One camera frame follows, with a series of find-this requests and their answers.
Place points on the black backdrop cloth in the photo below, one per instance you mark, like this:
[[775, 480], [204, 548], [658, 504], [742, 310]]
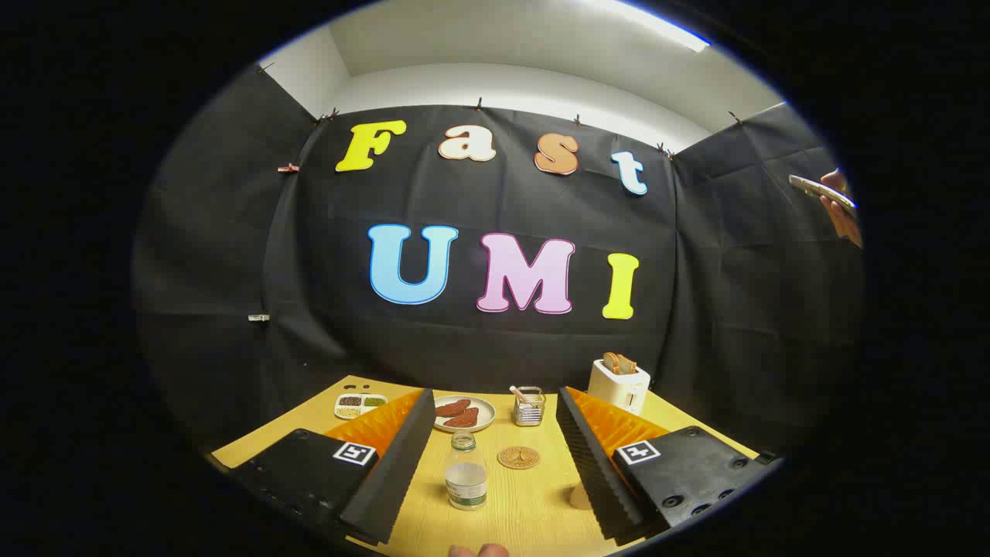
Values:
[[309, 348]]

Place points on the brown sausage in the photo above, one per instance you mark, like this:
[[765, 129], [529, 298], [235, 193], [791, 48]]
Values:
[[452, 407], [462, 418]]

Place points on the white round plate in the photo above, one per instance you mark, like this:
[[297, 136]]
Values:
[[483, 408]]

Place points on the wooden table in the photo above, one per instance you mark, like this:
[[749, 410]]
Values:
[[526, 510]]

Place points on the clear plastic juice bottle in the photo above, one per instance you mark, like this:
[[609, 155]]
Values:
[[465, 483]]

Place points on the toast bread slice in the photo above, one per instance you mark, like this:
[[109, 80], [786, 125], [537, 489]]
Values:
[[611, 362], [628, 365]]

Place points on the round cork coaster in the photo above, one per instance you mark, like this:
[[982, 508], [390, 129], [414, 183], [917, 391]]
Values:
[[518, 458]]

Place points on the smartphone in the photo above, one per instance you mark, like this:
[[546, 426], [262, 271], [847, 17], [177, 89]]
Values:
[[820, 193]]

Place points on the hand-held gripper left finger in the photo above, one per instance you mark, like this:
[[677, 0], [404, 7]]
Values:
[[394, 472]]

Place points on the white compartment snack tray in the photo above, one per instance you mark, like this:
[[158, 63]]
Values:
[[360, 405]]

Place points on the white toaster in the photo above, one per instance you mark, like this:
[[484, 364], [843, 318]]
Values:
[[615, 391]]

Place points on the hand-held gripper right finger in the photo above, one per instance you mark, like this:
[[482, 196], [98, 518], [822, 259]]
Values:
[[592, 472]]

